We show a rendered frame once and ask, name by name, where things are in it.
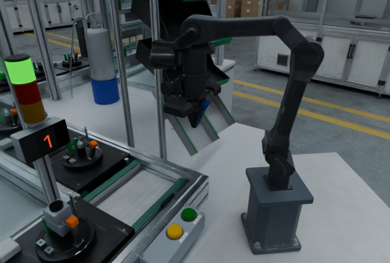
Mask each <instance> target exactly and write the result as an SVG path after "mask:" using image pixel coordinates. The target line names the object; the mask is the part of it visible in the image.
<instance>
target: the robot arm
mask: <svg viewBox="0 0 390 263"><path fill-rule="evenodd" d="M270 35H271V36H274V35H275V36H278V37H279V38H280V39H281V40H282V41H283V42H284V43H285V44H286V46H287V47H288V48H289V49H290V50H291V55H290V75H289V78H288V82H287V85H286V89H285V91H284V95H283V98H282V101H281V105H280V108H279V112H278V114H277V118H276V122H275V124H274V127H273V128H272V129H271V130H270V131H269V130H267V129H266V130H265V136H264V137H263V139H262V151H263V154H264V155H265V161H266V162H267V163H268V164H269V172H268V174H264V175H263V177H264V179H265V181H266V183H267V186H268V188H269V190H270V191H276V190H292V189H293V186H292V184H291V183H290V181H289V180H290V175H292V174H293V173H294V171H295V167H294V162H293V158H292V155H291V151H290V150H289V148H290V133H291V130H292V127H293V124H294V121H295V118H296V115H297V112H298V109H299V106H300V104H301V100H302V97H303V95H304V92H305V88H306V86H307V83H308V82H309V80H310V79H311V78H312V77H313V76H314V75H315V74H316V72H317V70H318V68H319V67H320V65H321V63H322V61H323V59H324V50H323V48H322V47H321V46H320V45H319V44H318V43H317V42H316V41H315V40H314V39H313V38H311V37H304V36H303V35H302V34H301V33H300V32H299V31H298V30H297V29H296V28H295V27H294V26H293V25H292V24H291V22H290V20H289V19H288V18H287V17H286V16H285V15H275V16H261V17H238V18H225V19H223V18H218V17H213V16H207V15H198V14H195V15H191V16H189V17H188V18H187V19H186V20H185V21H184V22H183V23H182V25H181V27H180V35H179V37H178V38H177V39H175V40H174V41H161V40H154V41H152V42H151V44H152V47H151V51H150V57H149V61H150V67H151V68H152V69H162V70H176V67H177V66H180V64H181V53H182V63H183V74H181V75H180V76H179V77H178V79H175V80H172V81H169V80H168V81H166V82H165V81H164V82H162V83H161V92H162V94H163V95H167V96H170V95H174V94H178V96H180V97H183V96H184V98H183V99H182V100H178V99H174V98H173V99H171V100H169V101H167V102H166V103H165V104H164V105H163V109H164V112H165V113H167V114H171V115H174V116H177V117H181V118H185V117H186V116H187V117H188V119H189V121H190V124H191V126H192V128H196V127H197V126H198V124H199V122H200V120H201V118H202V116H203V114H204V112H205V111H206V109H207V107H208V105H209V104H210V103H211V101H209V100H206V98H205V96H206V95H208V94H209V93H211V92H213V93H214V96H216V95H218V94H219V93H221V86H220V85H219V84H218V83H215V82H209V81H206V80H207V79H209V78H210V75H209V74H206V72H207V54H210V55H211V54H214V52H215V48H214V47H213V46H212V45H211V44H210V41H213V40H215V39H218V38H226V37H254V36H270ZM205 42H206V44H205V45H197V44H202V43H205ZM188 44H191V45H192V47H191V48H184V47H185V46H187V45H188Z"/></svg>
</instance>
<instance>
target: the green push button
mask: <svg viewBox="0 0 390 263"><path fill-rule="evenodd" d="M195 217H196V212H195V210H194V209H192V208H186V209H184V210H183V211H182V218H183V219H185V220H187V221H191V220H193V219H194V218H195Z"/></svg>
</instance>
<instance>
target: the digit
mask: <svg viewBox="0 0 390 263"><path fill-rule="evenodd" d="M35 137H36V140H37V144H38V147H39V151H40V153H41V155H44V154H46V153H47V152H49V151H51V150H53V149H55V148H57V147H58V144H57V139H56V135H55V131H54V129H53V127H52V128H49V129H47V130H45V131H43V132H41V133H38V134H36V135H35Z"/></svg>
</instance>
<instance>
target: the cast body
mask: <svg viewBox="0 0 390 263"><path fill-rule="evenodd" d="M43 213H44V216H45V217H44V220H45V223H46V226H47V227H49V228H50V229H51V230H53V231H55V232H56V233H58V234H59V235H60V236H62V237H63V236H65V235H66V234H67V233H69V231H71V229H70V227H69V226H67V224H65V223H64V220H65V219H67V218H70V217H71V216H72V215H73V214H72V212H71V208H70V205H68V204H67V203H65V202H63V201H61V200H60V199H57V200H55V201H54V202H52V203H51V204H50V205H48V206H46V207H45V208H44V209H43Z"/></svg>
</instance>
